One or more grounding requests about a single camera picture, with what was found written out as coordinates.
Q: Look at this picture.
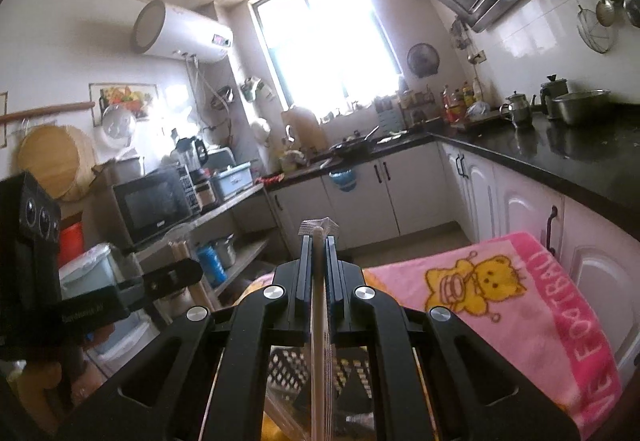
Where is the black microwave oven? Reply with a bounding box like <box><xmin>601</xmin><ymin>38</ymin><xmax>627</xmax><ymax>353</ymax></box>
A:
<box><xmin>111</xmin><ymin>164</ymin><xmax>196</xmax><ymax>247</ymax></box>

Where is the round bamboo tray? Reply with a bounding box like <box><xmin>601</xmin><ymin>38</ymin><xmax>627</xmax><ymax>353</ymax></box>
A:
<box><xmin>17</xmin><ymin>124</ymin><xmax>98</xmax><ymax>202</ymax></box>

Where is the blue-grey storage box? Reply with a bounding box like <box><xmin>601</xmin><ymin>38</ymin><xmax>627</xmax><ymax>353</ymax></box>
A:
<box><xmin>210</xmin><ymin>162</ymin><xmax>252</xmax><ymax>202</ymax></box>

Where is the white water heater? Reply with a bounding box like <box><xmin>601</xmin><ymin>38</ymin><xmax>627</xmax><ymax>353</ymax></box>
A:
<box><xmin>131</xmin><ymin>0</ymin><xmax>235</xmax><ymax>62</ymax></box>

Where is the white round cover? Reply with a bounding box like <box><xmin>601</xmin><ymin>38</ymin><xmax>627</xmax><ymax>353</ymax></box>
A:
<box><xmin>100</xmin><ymin>104</ymin><xmax>137</xmax><ymax>149</ymax></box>

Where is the metal shelf table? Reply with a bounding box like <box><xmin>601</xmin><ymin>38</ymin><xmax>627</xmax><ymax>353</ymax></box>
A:
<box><xmin>135</xmin><ymin>184</ymin><xmax>281</xmax><ymax>317</ymax></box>

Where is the wire skimmer strainer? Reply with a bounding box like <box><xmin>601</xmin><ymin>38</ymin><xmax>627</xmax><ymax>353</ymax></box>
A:
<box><xmin>575</xmin><ymin>4</ymin><xmax>619</xmax><ymax>54</ymax></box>

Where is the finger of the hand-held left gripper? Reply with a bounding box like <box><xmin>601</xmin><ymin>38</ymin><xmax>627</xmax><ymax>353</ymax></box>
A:
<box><xmin>141</xmin><ymin>257</ymin><xmax>203</xmax><ymax>300</ymax></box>

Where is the dark lidded pot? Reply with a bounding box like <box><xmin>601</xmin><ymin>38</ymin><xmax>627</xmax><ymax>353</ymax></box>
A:
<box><xmin>540</xmin><ymin>75</ymin><xmax>570</xmax><ymax>116</ymax></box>

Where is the fruit wall picture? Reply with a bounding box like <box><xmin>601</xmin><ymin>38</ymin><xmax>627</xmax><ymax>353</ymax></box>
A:
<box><xmin>89</xmin><ymin>82</ymin><xmax>158</xmax><ymax>127</ymax></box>

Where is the black blender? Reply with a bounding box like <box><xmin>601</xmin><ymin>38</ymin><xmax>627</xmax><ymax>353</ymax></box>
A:
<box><xmin>175</xmin><ymin>135</ymin><xmax>210</xmax><ymax>172</ymax></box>

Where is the pink printed blanket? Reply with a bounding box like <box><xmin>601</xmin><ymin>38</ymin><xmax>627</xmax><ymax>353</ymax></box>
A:
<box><xmin>235</xmin><ymin>231</ymin><xmax>626</xmax><ymax>441</ymax></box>

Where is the chopstick pair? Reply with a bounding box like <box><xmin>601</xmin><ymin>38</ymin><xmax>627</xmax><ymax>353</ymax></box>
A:
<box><xmin>297</xmin><ymin>217</ymin><xmax>341</xmax><ymax>441</ymax></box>

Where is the red plastic bucket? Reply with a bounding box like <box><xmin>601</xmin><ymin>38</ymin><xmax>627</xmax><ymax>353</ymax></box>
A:
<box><xmin>59</xmin><ymin>222</ymin><xmax>83</xmax><ymax>267</ymax></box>

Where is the dark green utensil holder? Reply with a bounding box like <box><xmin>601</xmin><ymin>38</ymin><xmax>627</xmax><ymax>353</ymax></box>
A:
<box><xmin>260</xmin><ymin>346</ymin><xmax>381</xmax><ymax>441</ymax></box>

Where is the steel basin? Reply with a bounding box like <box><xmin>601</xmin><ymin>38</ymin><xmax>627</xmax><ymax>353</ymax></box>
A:
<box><xmin>550</xmin><ymin>90</ymin><xmax>612</xmax><ymax>126</ymax></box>

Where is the wooden rolling pin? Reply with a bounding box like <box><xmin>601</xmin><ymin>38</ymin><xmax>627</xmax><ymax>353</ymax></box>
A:
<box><xmin>0</xmin><ymin>101</ymin><xmax>96</xmax><ymax>124</ymax></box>

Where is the steel kettle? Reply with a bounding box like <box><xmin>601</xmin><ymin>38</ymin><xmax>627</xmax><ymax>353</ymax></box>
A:
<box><xmin>500</xmin><ymin>91</ymin><xmax>537</xmax><ymax>128</ymax></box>

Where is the blue hanging basket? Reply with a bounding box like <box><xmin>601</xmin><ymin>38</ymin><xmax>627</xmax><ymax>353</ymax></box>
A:
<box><xmin>328</xmin><ymin>166</ymin><xmax>358</xmax><ymax>192</ymax></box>

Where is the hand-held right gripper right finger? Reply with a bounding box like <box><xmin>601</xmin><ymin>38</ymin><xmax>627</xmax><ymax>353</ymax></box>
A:
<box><xmin>325</xmin><ymin>235</ymin><xmax>581</xmax><ymax>441</ymax></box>

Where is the plastic drawer unit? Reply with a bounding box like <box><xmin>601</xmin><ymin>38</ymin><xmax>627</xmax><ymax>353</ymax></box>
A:
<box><xmin>60</xmin><ymin>243</ymin><xmax>166</xmax><ymax>372</ymax></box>

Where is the person's left hand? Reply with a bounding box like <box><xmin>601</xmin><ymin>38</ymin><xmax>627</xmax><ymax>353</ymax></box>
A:
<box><xmin>12</xmin><ymin>325</ymin><xmax>119</xmax><ymax>433</ymax></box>

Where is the spice rack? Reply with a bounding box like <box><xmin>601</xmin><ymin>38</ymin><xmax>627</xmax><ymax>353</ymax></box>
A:
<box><xmin>374</xmin><ymin>94</ymin><xmax>408</xmax><ymax>129</ymax></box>

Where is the black frying pan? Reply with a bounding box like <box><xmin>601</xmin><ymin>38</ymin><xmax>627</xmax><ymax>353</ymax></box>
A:
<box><xmin>327</xmin><ymin>126</ymin><xmax>381</xmax><ymax>157</ymax></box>

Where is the kitchen window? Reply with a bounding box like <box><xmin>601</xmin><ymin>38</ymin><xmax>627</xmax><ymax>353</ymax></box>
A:
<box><xmin>250</xmin><ymin>0</ymin><xmax>403</xmax><ymax>107</ymax></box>

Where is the row of condiment bottles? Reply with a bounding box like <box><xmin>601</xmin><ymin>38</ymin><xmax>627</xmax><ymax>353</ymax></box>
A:
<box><xmin>440</xmin><ymin>80</ymin><xmax>483</xmax><ymax>122</ymax></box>

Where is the black kitchen countertop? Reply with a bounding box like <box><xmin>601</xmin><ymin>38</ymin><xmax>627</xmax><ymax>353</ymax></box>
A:
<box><xmin>265</xmin><ymin>104</ymin><xmax>640</xmax><ymax>217</ymax></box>

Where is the cream plastic jug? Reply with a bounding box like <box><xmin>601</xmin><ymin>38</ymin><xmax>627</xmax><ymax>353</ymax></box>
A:
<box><xmin>280</xmin><ymin>105</ymin><xmax>328</xmax><ymax>157</ymax></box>

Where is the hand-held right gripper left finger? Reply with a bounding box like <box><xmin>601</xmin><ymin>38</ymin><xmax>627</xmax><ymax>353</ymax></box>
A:
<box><xmin>55</xmin><ymin>235</ymin><xmax>316</xmax><ymax>441</ymax></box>

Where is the small steel pot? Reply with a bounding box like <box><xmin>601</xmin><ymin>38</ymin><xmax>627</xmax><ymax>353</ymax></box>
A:
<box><xmin>212</xmin><ymin>233</ymin><xmax>238</xmax><ymax>269</ymax></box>

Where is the blue canister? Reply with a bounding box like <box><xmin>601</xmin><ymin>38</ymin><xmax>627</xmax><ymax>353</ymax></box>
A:
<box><xmin>196</xmin><ymin>243</ymin><xmax>228</xmax><ymax>287</ymax></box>

